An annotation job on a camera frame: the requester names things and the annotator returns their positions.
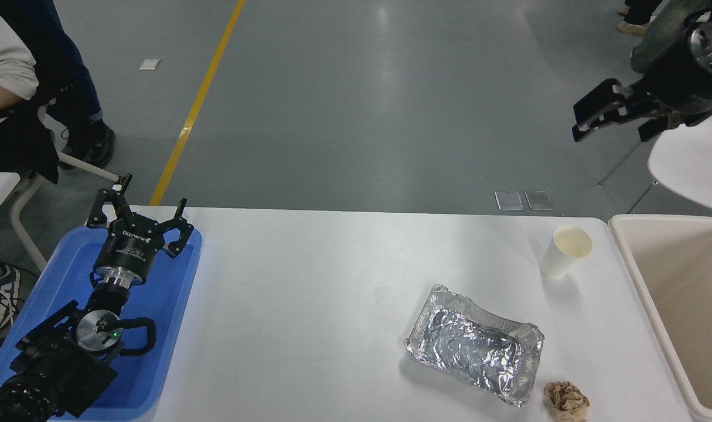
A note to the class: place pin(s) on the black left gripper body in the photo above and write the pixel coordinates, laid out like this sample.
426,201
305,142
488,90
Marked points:
130,246

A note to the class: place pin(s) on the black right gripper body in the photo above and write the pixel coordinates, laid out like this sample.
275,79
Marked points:
678,82

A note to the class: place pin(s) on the white paper cup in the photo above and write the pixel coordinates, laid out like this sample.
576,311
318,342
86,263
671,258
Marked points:
558,261

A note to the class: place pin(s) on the person in jeans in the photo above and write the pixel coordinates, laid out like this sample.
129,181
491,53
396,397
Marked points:
660,29

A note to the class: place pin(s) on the blue plastic tray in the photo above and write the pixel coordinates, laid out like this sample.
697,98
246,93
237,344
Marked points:
168,293

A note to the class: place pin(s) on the person in dark trousers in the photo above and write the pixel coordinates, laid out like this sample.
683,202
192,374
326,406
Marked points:
643,12

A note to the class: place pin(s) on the clear floor plate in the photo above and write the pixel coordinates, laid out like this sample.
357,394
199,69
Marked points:
540,200
509,200

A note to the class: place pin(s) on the grey sneaker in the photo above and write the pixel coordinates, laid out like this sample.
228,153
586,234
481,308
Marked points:
4,287

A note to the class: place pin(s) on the white paper scrap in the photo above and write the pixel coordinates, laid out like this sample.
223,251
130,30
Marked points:
150,64

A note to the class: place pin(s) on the large pale bin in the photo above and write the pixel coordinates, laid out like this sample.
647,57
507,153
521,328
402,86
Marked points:
684,275

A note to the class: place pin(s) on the seated person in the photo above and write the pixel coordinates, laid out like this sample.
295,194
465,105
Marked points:
51,64

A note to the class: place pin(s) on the crumpled foil tray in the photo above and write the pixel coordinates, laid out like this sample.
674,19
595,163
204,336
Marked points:
473,346

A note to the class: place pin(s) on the crumpled tan paper ball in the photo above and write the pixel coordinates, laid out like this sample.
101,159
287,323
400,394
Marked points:
565,401

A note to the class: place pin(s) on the white chair frame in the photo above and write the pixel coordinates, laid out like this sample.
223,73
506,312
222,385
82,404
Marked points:
24,205

